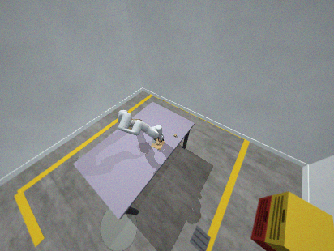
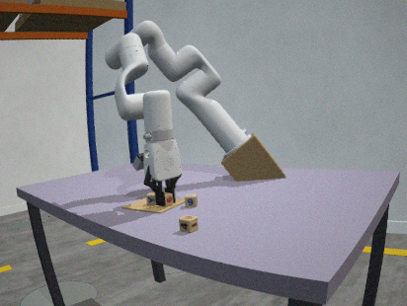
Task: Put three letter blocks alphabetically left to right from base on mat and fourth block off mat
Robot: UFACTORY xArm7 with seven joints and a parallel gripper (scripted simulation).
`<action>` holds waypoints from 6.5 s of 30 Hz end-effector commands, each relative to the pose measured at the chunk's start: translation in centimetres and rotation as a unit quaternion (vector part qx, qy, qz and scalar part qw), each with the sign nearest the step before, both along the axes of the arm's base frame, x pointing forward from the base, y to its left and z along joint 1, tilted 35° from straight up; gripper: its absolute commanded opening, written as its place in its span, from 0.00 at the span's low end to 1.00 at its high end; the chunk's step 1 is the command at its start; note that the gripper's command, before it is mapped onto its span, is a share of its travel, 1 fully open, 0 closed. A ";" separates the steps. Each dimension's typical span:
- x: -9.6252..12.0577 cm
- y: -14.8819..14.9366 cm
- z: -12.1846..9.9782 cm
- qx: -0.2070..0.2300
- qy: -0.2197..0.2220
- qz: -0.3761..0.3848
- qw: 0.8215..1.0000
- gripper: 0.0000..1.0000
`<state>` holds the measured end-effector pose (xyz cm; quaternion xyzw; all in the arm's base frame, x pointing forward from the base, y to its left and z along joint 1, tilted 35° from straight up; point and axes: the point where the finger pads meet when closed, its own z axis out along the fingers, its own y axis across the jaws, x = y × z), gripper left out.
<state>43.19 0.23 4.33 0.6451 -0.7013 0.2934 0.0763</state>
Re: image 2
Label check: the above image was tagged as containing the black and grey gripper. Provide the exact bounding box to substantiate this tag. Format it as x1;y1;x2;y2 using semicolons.
143;138;182;206

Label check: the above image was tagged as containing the tan flat mat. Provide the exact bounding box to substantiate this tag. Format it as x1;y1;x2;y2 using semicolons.
122;198;185;214

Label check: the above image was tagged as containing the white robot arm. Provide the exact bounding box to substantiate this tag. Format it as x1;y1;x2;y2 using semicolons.
105;21;251;158

